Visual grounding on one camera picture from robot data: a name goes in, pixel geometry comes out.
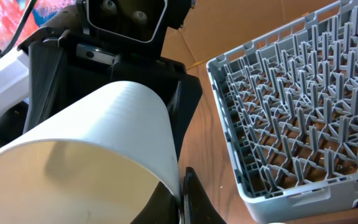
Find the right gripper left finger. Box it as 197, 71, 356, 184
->
131, 182, 180, 224

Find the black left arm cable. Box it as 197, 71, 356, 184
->
0, 0, 39, 75

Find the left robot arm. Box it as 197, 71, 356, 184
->
0, 0, 203, 151

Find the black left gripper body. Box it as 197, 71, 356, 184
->
17, 4, 186, 94

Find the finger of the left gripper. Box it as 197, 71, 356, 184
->
167, 75, 203, 159
23, 41, 66, 133

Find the brown cardboard box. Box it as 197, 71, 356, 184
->
162, 0, 334, 68

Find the grey plastic dish rack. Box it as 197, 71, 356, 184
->
206, 1, 358, 223

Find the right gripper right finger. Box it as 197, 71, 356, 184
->
183, 167, 226, 224

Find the white paper cup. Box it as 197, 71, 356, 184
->
0, 81, 181, 223

